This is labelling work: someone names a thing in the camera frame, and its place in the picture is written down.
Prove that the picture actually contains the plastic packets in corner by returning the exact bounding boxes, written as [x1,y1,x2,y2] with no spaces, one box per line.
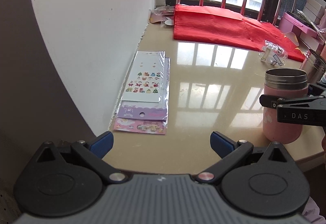
[149,5,175,27]

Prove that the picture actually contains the pink desk organizer shelf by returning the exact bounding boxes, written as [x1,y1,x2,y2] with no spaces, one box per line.
[279,13,324,45]

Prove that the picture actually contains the clear plastic toy packet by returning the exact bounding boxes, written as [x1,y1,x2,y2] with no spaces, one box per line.
[259,40,288,67]

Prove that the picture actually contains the pink cup with black text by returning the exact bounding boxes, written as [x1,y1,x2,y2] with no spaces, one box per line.
[262,68,308,144]

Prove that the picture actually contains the tall stainless steel cup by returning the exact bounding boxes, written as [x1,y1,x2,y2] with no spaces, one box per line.
[300,49,326,84]

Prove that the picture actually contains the person's left hand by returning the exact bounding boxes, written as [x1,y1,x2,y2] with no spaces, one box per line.
[322,135,326,153]

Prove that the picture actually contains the red flag cloth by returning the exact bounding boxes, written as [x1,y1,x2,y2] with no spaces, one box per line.
[174,4,304,62]

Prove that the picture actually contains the stacked white boxes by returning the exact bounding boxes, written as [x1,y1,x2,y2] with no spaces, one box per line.
[303,0,325,25]

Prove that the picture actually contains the purple sticker pack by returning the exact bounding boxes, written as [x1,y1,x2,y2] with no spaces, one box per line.
[117,57,170,121]

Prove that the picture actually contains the pink fan shaped card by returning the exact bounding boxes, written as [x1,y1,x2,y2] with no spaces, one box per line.
[284,32,300,47]

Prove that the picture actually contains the pink sticker pack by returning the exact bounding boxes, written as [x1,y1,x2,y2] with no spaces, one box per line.
[113,117,167,135]

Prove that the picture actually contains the white sticker sheet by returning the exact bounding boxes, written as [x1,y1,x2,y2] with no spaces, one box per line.
[122,51,165,103]

